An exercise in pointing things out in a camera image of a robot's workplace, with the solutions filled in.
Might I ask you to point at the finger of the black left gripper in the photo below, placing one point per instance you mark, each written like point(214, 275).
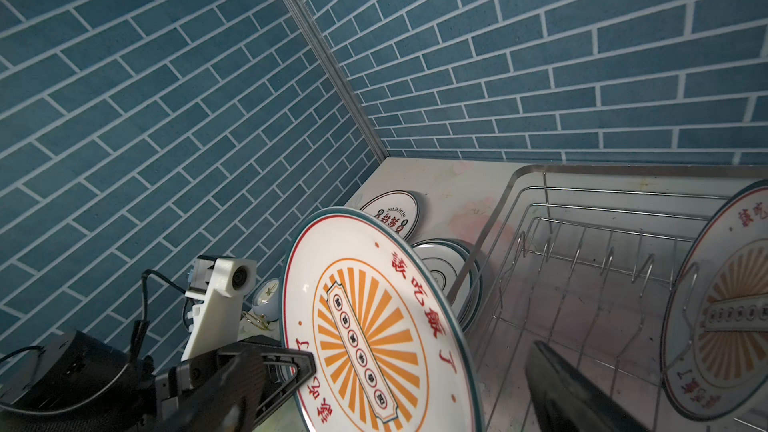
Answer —
point(286, 371)

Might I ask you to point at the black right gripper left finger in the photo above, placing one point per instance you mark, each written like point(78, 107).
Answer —
point(218, 390)

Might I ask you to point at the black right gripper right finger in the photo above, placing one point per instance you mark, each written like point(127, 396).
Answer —
point(565, 400)

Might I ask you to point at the white plate red chinese characters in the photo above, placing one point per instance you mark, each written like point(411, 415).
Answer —
point(399, 210)

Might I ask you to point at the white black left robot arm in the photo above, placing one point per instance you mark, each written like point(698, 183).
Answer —
point(75, 382)

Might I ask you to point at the steel wire dish rack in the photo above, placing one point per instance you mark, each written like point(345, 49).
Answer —
point(585, 258)

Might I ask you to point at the aluminium corner post left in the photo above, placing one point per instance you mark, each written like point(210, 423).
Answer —
point(315, 39)

